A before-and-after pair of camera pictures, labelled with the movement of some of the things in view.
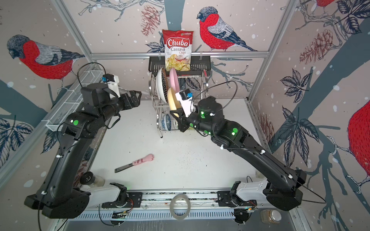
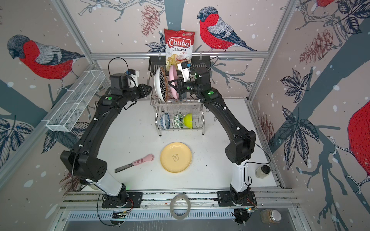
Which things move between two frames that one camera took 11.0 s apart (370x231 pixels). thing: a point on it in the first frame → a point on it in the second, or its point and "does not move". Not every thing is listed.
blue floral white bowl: [165, 122] does not move
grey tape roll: [171, 209] does not move
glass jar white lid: [269, 216] does not move
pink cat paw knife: [150, 157] does not move
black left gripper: [136, 100] → [142, 87]
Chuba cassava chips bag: [178, 45] does not move
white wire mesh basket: [55, 121] does not move
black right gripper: [181, 119] → [183, 86]
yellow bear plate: [174, 104] → [176, 157]
